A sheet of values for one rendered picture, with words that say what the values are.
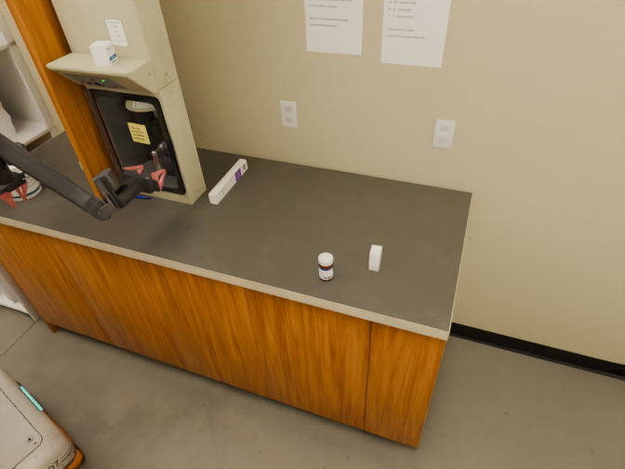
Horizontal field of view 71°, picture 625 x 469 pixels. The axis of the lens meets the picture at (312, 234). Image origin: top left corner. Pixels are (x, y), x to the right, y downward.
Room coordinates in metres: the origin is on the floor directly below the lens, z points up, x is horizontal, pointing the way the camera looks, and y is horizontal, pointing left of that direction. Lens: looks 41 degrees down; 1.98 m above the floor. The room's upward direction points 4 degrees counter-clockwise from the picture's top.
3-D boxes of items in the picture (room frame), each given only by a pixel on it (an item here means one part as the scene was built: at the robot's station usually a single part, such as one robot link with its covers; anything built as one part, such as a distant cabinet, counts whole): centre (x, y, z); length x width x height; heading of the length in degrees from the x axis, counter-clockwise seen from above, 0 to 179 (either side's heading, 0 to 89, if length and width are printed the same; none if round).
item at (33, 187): (1.57, 1.21, 1.02); 0.13 x 0.13 x 0.15
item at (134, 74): (1.41, 0.64, 1.46); 0.32 x 0.12 x 0.10; 67
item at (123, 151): (1.46, 0.62, 1.19); 0.30 x 0.01 x 0.40; 67
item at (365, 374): (1.46, 0.43, 0.45); 2.05 x 0.67 x 0.90; 67
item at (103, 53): (1.40, 0.61, 1.54); 0.05 x 0.05 x 0.06; 84
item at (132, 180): (1.25, 0.60, 1.15); 0.10 x 0.07 x 0.07; 67
